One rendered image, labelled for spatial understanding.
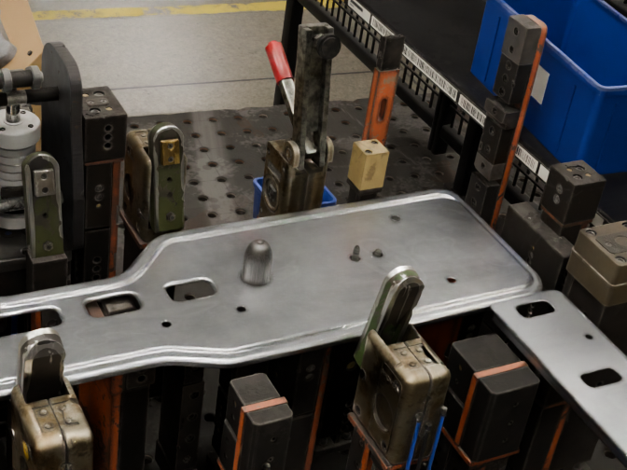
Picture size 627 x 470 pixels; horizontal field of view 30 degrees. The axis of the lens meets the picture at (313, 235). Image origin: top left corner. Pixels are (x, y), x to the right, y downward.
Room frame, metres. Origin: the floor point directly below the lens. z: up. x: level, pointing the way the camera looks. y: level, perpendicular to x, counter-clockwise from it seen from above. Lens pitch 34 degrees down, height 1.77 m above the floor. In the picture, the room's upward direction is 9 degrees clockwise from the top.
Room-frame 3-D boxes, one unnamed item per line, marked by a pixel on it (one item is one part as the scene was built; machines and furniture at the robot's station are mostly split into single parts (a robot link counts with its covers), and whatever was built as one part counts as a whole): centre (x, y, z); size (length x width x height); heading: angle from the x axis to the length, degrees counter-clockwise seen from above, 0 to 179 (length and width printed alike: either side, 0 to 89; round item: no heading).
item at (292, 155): (1.21, 0.04, 1.06); 0.03 x 0.01 x 0.03; 32
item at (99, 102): (1.16, 0.27, 0.91); 0.07 x 0.05 x 0.42; 32
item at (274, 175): (1.24, 0.04, 0.88); 0.07 x 0.06 x 0.35; 32
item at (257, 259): (1.04, 0.06, 1.02); 0.03 x 0.03 x 0.07
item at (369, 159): (1.25, -0.05, 0.88); 0.04 x 0.04 x 0.36; 32
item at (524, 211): (1.23, -0.28, 0.85); 0.12 x 0.03 x 0.30; 32
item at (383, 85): (1.29, -0.06, 0.95); 0.03 x 0.01 x 0.50; 122
